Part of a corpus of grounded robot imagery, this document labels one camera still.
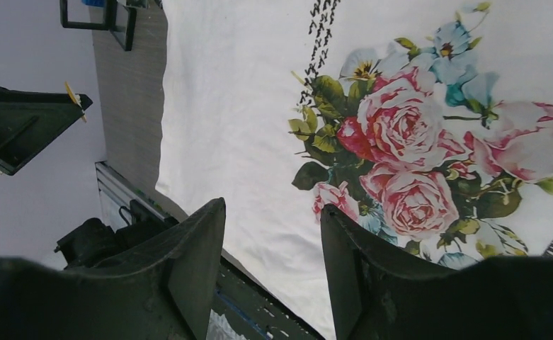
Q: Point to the white floral t-shirt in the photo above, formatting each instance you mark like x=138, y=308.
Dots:
x=428, y=123

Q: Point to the black square frame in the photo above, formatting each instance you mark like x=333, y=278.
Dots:
x=117, y=19

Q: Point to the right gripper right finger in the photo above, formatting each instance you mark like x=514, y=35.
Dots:
x=379, y=291

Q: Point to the aluminium front rail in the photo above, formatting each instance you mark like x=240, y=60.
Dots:
x=123, y=204

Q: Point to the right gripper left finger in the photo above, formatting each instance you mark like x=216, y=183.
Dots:
x=162, y=288

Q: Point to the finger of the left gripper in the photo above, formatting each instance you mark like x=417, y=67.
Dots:
x=30, y=121

